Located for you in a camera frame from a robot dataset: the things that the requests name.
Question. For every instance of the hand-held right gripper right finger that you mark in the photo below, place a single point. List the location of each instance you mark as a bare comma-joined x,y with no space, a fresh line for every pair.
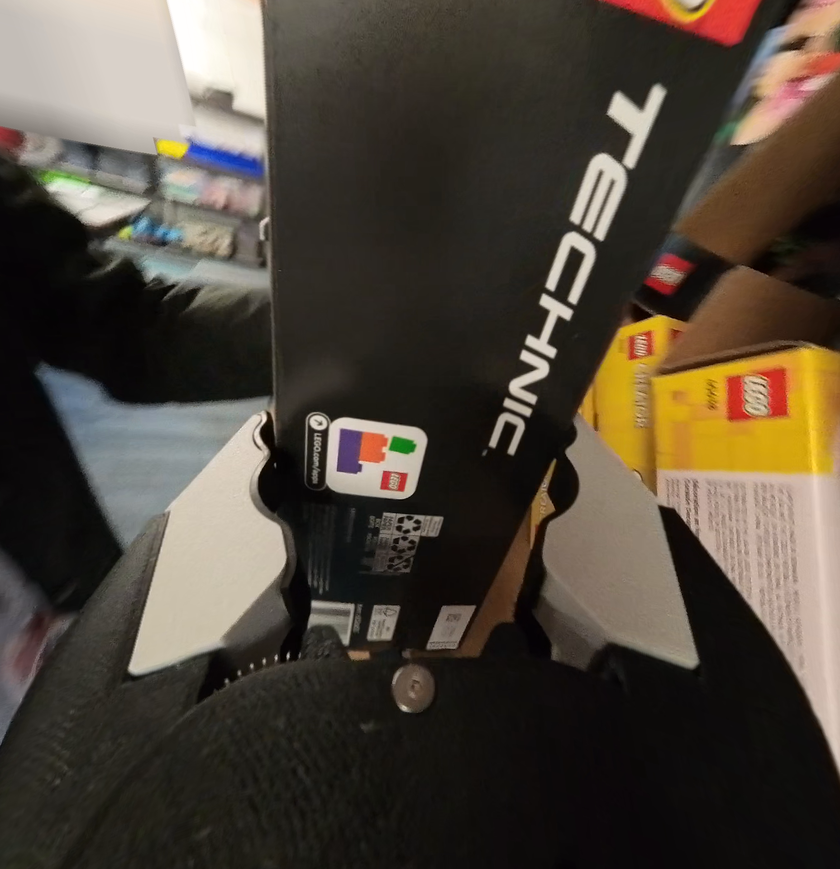
610,570

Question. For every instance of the person's black jacket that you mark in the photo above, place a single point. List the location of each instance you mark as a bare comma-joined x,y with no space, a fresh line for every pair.
40,489

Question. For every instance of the large yellow lego box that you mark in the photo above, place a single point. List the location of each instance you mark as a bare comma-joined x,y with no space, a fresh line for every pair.
766,434

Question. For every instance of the colourful flower box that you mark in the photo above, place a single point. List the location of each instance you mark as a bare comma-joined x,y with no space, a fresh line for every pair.
793,74

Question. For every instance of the blue plane lego box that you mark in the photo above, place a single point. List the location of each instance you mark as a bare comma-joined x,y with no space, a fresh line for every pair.
427,237

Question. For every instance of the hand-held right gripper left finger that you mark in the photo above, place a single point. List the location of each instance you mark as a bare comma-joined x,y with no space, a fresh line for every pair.
209,570

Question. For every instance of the brown cardboard box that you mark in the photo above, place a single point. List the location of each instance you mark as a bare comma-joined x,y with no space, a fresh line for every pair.
786,190
752,319

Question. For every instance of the small yellow lego box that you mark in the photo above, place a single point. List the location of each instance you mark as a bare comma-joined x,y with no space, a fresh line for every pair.
630,380

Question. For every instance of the black lego box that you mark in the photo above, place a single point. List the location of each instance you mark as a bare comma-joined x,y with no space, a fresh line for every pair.
705,271

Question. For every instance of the row of blue bins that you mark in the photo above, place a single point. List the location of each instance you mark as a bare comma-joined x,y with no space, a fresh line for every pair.
223,157

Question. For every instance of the small yellow bin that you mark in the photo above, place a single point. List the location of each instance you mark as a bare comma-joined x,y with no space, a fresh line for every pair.
170,147

